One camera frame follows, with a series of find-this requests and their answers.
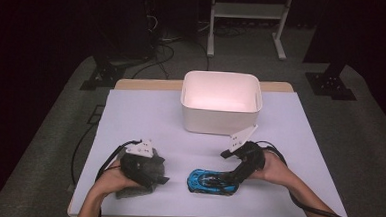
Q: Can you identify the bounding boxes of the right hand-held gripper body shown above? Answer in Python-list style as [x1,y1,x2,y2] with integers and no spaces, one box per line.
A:
[225,122,269,180]

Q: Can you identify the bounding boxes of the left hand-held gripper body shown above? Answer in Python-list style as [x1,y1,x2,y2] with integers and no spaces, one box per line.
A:
[118,137,162,190]

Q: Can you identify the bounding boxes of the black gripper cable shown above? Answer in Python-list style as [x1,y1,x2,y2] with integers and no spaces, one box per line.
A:
[92,137,143,217]
[250,140,364,217]

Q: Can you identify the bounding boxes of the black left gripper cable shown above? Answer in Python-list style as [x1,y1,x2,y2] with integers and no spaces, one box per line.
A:
[92,137,143,217]

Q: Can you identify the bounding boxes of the pale lilac table mat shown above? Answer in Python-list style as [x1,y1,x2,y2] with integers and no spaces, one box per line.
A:
[69,80,356,217]

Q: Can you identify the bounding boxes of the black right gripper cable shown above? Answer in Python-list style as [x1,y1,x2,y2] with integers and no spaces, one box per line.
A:
[250,140,364,217]

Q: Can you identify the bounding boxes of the black floor cables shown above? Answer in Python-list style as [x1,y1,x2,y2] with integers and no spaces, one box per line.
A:
[130,13,214,84]

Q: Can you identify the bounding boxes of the person's right hand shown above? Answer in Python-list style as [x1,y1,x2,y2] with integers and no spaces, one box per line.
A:
[249,148,296,187]

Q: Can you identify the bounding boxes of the white plastic bin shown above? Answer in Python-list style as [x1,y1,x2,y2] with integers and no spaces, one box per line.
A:
[178,69,265,138]

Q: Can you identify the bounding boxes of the white metal stand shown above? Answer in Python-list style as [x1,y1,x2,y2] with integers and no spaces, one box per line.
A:
[206,0,295,63]

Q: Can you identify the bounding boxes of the person's left hand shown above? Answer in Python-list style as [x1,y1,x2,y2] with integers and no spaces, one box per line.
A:
[92,157,143,199]

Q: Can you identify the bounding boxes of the thin black hanging cable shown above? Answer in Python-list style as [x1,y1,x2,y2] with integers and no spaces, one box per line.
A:
[70,121,98,187]

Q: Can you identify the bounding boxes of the black stand base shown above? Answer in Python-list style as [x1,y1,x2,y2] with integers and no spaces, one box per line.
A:
[304,61,359,102]
[79,56,128,94]

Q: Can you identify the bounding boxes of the grey cloth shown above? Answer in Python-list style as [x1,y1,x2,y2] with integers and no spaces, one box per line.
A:
[113,147,167,202]

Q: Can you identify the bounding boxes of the wooden table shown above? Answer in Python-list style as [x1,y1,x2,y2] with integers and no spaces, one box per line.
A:
[66,70,356,217]

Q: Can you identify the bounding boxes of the blue toy car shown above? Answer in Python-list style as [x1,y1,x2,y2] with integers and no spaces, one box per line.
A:
[185,167,241,198]

